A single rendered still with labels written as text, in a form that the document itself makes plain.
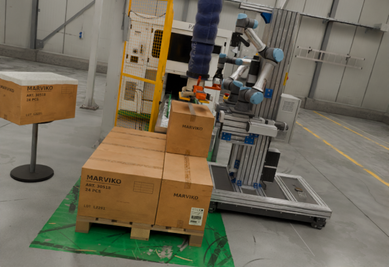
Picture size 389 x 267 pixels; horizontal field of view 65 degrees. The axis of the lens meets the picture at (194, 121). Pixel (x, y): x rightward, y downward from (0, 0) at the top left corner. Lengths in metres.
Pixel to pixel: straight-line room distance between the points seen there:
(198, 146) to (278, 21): 1.40
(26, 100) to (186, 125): 1.41
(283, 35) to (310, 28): 9.97
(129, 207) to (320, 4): 11.80
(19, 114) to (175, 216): 1.60
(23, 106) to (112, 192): 1.14
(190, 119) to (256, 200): 1.04
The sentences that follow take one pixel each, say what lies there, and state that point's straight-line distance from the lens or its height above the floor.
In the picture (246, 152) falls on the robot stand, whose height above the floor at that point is 0.59.
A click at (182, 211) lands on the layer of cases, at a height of 0.29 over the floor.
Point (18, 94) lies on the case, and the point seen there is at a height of 0.89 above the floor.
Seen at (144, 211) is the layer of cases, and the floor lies 0.25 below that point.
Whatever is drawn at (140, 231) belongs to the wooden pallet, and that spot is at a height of 0.08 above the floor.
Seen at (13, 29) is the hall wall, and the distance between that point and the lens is 13.87.
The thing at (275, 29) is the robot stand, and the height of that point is 1.84.
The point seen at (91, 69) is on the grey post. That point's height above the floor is 0.78.
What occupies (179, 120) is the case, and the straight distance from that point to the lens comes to 2.84.
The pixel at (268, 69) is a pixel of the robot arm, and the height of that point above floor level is 1.47.
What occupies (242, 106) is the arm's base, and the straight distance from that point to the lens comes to 2.92.
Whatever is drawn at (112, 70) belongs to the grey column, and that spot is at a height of 1.07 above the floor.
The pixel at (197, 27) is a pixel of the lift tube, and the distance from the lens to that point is 2.99.
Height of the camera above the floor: 1.53
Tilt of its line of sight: 13 degrees down
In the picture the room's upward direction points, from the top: 10 degrees clockwise
